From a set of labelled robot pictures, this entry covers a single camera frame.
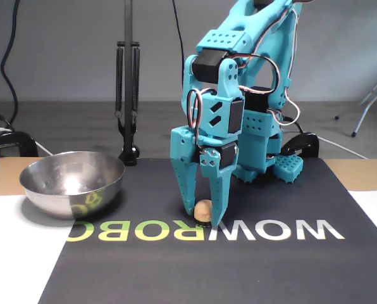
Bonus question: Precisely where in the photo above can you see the teal gripper black servo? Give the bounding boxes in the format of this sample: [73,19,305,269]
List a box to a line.
[170,125,240,227]

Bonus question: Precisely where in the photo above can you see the metal bowl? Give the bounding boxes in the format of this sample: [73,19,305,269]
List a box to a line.
[19,151,126,221]

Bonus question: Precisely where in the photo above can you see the black mat with WOWROBO print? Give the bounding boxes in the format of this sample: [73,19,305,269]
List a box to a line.
[38,157,377,304]

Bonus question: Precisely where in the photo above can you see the black table clamp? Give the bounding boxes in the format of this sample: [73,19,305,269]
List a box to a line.
[281,132,319,158]
[0,131,39,158]

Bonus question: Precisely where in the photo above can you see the black spring lamp stand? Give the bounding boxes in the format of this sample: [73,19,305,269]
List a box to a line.
[114,0,142,167]

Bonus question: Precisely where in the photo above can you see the white folding rack legs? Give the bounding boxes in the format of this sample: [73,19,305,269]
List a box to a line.
[333,66,377,137]

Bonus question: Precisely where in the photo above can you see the red white black servo wires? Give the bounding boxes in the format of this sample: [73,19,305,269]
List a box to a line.
[187,0,302,140]

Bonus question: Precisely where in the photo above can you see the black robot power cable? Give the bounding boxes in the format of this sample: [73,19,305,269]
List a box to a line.
[281,115,304,134]

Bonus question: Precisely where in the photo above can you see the thin black hanging cable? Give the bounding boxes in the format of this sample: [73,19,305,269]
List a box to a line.
[171,0,185,61]

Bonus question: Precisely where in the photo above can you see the dark blue hanging cable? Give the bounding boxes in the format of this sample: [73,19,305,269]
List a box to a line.
[0,0,21,127]

